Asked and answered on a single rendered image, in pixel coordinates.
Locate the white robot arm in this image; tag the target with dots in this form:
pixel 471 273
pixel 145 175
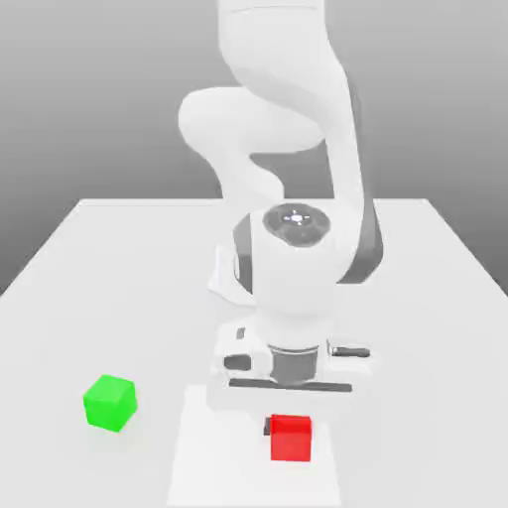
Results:
pixel 293 270

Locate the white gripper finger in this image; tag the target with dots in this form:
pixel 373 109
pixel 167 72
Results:
pixel 267 426

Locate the small red cube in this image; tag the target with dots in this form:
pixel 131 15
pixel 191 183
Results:
pixel 291 440

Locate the small green cube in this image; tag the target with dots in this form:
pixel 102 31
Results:
pixel 109 403

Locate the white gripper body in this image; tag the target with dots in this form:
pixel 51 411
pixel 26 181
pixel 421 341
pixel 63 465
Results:
pixel 254 399

